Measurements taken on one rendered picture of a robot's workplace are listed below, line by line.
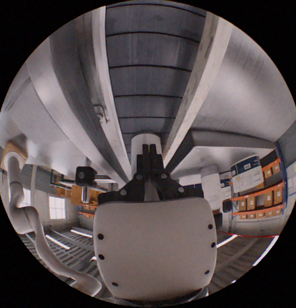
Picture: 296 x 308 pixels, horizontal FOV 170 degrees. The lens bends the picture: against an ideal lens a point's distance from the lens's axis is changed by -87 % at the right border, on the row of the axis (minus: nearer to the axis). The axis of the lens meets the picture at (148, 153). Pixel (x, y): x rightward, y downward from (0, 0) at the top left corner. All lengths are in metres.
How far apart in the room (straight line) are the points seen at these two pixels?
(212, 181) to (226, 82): 0.36
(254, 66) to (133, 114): 0.25
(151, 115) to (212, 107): 0.14
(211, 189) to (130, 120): 0.39
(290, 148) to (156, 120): 4.39
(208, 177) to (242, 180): 0.20
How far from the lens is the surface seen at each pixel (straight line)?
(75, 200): 2.19
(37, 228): 0.56
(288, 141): 4.44
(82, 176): 0.16
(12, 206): 0.61
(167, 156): 0.19
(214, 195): 0.46
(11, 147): 0.76
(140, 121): 0.16
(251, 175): 0.56
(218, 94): 0.23
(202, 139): 0.28
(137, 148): 0.17
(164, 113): 0.15
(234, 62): 0.21
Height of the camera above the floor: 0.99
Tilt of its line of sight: 24 degrees down
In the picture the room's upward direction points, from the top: 177 degrees clockwise
